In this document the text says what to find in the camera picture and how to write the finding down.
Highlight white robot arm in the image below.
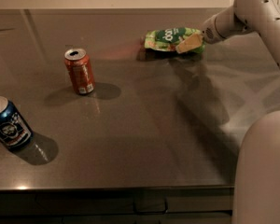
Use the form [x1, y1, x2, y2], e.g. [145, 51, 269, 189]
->
[179, 0, 280, 224]

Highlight green rice chip bag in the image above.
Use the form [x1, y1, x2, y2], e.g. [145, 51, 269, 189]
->
[144, 27, 204, 53]

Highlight blue soda can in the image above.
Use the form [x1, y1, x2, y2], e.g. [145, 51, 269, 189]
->
[0, 96, 34, 150]

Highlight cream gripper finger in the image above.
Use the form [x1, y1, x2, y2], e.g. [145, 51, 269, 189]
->
[175, 33, 203, 54]

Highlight orange-red soda can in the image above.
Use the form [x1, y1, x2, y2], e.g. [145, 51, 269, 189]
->
[64, 48, 95, 95]

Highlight black drawer handle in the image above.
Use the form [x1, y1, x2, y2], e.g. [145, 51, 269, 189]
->
[133, 199, 168, 215]

